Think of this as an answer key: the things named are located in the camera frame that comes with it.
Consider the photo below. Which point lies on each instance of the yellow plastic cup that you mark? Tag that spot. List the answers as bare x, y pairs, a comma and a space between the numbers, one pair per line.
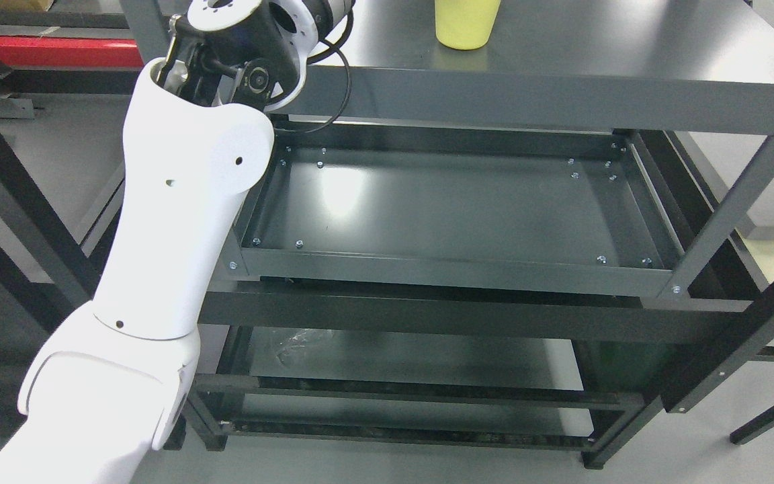
465, 25

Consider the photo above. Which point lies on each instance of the black metal shelf rack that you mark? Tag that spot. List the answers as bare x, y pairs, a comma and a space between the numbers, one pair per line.
580, 176

